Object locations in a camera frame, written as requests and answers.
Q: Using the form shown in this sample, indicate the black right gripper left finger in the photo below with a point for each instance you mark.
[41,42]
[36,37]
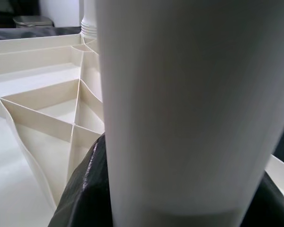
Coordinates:
[85,194]

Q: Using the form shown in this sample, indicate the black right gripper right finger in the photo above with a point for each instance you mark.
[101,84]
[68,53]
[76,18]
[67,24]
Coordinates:
[272,205]

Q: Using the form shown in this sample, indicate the grey metal pedal bin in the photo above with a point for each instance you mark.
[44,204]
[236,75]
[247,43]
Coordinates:
[33,21]

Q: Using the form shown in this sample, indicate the white plastic table top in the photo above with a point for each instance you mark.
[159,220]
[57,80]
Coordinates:
[38,116]

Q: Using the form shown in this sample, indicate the white plastic table leg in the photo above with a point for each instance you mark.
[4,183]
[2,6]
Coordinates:
[191,106]
[88,19]

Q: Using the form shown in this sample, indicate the black table cloth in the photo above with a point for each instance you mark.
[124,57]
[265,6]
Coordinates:
[14,33]

